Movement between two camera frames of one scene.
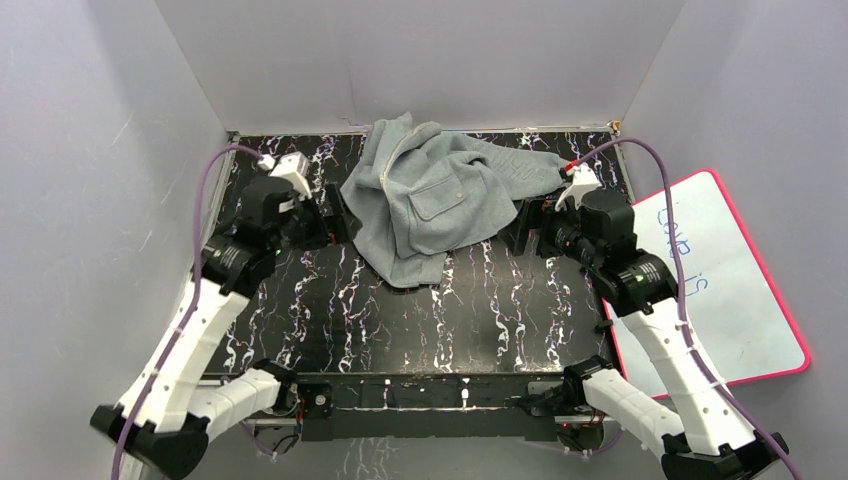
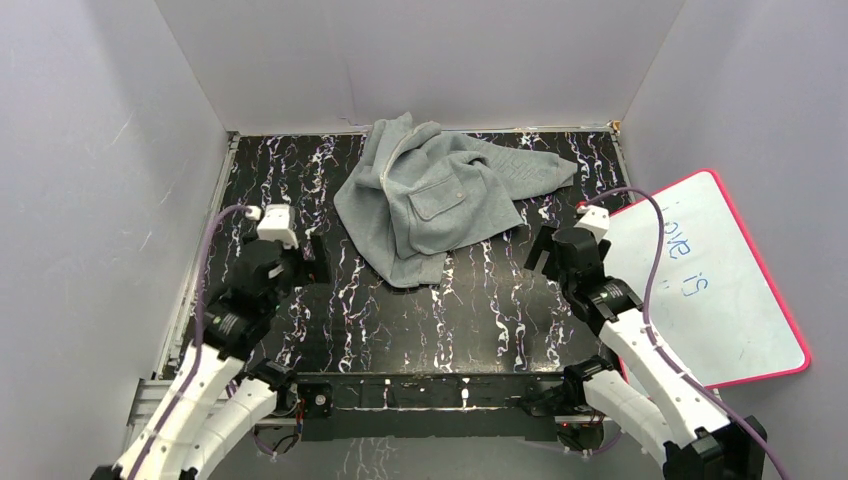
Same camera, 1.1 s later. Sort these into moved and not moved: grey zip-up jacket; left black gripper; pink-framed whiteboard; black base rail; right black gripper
Moved: right black gripper; left black gripper
Not moved: black base rail; grey zip-up jacket; pink-framed whiteboard
